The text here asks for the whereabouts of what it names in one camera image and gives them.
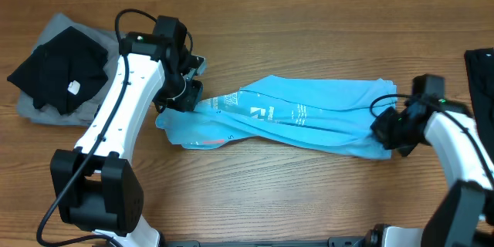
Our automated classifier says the black folded garment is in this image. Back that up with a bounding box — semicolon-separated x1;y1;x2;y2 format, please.
7;26;108;115

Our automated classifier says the grey folded garment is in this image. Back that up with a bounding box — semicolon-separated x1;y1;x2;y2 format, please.
16;13;120;127

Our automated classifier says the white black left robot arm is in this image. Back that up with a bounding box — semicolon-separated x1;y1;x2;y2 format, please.
36;15;206;246

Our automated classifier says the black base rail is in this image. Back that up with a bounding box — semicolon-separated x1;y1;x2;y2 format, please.
155;235;364;247

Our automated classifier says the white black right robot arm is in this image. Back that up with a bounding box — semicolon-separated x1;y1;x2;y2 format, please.
359;74;493;246

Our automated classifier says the light blue t-shirt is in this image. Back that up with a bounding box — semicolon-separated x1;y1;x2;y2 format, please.
155;76;397;160

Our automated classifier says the black garment pile at right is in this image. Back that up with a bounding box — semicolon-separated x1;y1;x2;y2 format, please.
464;48;493;155

